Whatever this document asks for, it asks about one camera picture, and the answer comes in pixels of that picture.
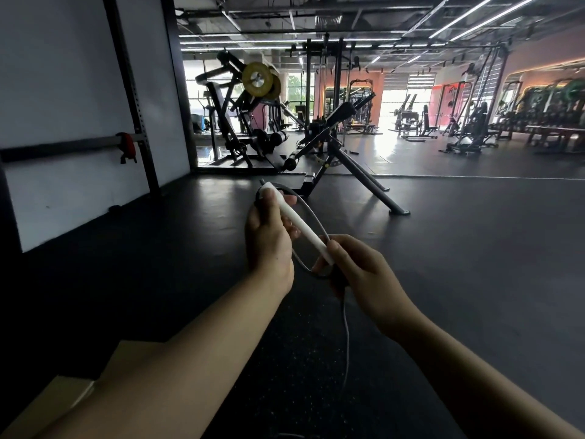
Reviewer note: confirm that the person's right hand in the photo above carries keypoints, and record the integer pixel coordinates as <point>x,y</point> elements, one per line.
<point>370,283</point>

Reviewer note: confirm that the person's left hand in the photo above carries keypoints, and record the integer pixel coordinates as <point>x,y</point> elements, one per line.
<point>267,242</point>

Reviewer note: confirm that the person's right thumb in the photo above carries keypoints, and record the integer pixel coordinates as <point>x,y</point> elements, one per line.
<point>335,248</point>

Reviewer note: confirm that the person's left thumb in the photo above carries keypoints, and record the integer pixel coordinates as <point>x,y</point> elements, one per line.
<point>291,230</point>

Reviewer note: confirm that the person's right forearm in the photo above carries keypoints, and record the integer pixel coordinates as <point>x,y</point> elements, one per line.
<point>475,384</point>

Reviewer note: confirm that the person's left forearm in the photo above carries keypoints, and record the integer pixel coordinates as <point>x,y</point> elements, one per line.
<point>183,365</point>

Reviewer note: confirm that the black angled lever machine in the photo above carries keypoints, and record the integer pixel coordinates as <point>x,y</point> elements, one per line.
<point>340,146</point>

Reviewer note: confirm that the black plate loaded machine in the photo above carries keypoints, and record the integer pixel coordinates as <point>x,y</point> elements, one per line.
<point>228,127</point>

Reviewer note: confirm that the black squat rack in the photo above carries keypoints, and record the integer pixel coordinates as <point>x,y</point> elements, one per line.
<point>361,109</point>

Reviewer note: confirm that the small yellow weight plate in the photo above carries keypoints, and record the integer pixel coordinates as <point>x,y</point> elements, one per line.
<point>277,86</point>

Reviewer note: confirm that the black seated gym machines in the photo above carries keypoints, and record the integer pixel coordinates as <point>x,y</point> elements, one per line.
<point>413,121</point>

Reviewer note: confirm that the large yellow weight plate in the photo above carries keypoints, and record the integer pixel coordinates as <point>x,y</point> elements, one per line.
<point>257,79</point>

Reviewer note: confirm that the red barbell collar clamp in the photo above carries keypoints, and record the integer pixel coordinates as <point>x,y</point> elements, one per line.
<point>127,147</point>

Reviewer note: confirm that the horizontal ceiling light strip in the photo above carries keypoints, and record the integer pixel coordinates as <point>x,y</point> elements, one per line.
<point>237,36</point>

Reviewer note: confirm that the ceiling air vent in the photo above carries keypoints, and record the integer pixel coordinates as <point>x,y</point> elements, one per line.
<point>328,19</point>

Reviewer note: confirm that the wooden flat bench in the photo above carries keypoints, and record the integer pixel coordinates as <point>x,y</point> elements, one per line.
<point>555,132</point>

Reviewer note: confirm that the dumbbell rack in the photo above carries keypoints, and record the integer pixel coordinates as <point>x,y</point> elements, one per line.
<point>548,105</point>

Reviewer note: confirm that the long ceiling light strip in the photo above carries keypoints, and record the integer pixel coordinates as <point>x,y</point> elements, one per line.
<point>461,15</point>
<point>496,17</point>

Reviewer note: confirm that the wooden plyo box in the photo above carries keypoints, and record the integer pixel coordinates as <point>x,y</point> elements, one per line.
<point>59,397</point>

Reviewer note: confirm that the black wall mounted rack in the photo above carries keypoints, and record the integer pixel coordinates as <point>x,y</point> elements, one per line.
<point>132,95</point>

